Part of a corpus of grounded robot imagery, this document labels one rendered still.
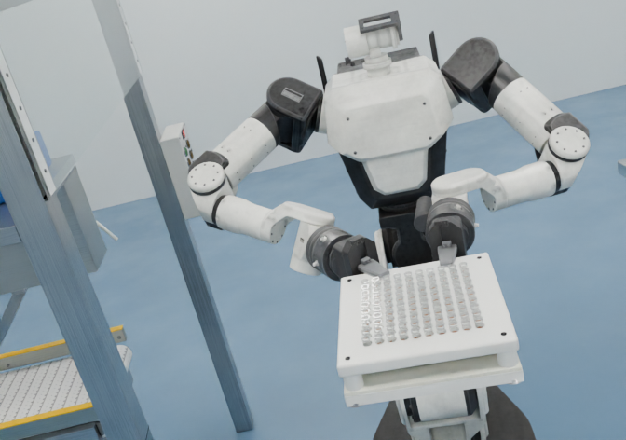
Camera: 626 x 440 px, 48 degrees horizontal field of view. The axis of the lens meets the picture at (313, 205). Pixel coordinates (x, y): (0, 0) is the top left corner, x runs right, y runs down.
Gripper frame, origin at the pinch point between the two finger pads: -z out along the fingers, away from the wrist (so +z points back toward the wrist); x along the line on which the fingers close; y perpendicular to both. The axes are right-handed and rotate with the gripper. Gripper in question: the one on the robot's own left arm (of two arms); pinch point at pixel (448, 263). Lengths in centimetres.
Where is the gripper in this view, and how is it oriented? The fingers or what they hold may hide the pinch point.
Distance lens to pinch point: 119.6
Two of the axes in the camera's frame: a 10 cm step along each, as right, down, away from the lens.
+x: 2.2, 9.1, 3.6
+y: -9.5, 1.3, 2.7
